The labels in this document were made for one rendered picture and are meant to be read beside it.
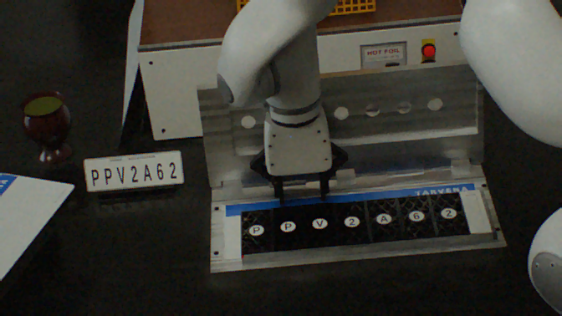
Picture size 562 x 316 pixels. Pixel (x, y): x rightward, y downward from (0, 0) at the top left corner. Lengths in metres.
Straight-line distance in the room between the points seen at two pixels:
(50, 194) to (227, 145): 0.28
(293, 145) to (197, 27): 0.34
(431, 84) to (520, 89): 0.61
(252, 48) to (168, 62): 0.41
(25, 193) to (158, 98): 0.30
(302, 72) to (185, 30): 0.37
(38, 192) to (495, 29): 0.85
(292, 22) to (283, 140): 0.26
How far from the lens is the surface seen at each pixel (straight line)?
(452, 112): 1.73
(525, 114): 1.11
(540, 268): 1.06
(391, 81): 1.69
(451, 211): 1.68
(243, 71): 1.47
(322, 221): 1.67
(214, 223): 1.71
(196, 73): 1.84
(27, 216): 1.67
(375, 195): 1.73
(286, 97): 1.56
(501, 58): 1.10
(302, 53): 1.53
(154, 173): 1.81
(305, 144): 1.63
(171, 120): 1.90
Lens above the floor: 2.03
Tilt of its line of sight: 37 degrees down
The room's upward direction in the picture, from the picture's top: 6 degrees counter-clockwise
